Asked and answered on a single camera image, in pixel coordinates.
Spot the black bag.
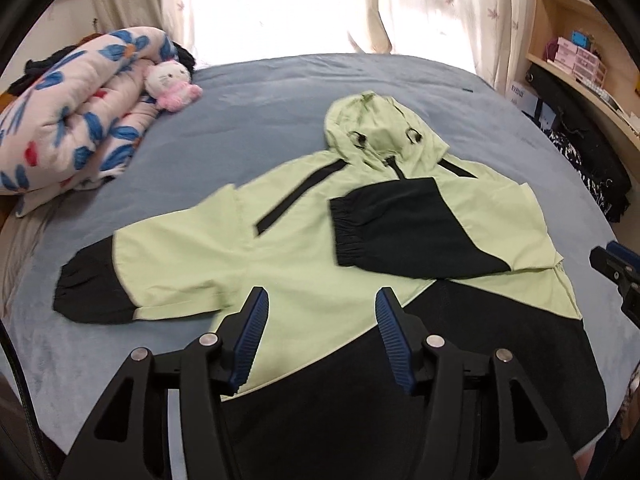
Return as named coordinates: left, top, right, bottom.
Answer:
left=525, top=62, right=632, bottom=196

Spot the white and pink cat plush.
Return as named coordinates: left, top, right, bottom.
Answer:
left=144, top=57, right=203, bottom=112

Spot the green and black hooded jacket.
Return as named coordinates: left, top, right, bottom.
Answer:
left=52, top=90, right=611, bottom=480

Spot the floral sheer curtain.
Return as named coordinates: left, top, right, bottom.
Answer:
left=87, top=0, right=373, bottom=68
left=375, top=0, right=538, bottom=93

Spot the wooden shelf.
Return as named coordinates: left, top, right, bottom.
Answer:
left=525, top=0, right=640, bottom=148

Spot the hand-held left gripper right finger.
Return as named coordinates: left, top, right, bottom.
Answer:
left=375, top=286, right=583, bottom=480

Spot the black and white patterned cloth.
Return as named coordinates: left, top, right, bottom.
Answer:
left=542, top=125, right=623, bottom=223

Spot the pile of dark clothes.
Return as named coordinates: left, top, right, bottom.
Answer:
left=10, top=34, right=101, bottom=96

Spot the person's right forearm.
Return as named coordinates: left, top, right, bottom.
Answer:
left=619, top=360, right=640, bottom=443

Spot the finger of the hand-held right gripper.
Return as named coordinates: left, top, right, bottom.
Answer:
left=589, top=241, right=640, bottom=328

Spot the floral quilt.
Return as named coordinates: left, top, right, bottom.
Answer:
left=0, top=25, right=178, bottom=218

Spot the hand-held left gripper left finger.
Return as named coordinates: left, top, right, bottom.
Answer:
left=57, top=286, right=271, bottom=480

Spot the stack of pink boxes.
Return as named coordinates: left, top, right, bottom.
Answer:
left=555, top=35, right=607, bottom=87

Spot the black knit garment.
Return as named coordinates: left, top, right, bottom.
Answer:
left=170, top=42, right=199, bottom=73

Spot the white cardboard box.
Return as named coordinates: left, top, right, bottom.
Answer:
left=505, top=77, right=544, bottom=117

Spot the blue-grey bed sheet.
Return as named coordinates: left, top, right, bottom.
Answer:
left=2, top=52, right=640, bottom=466

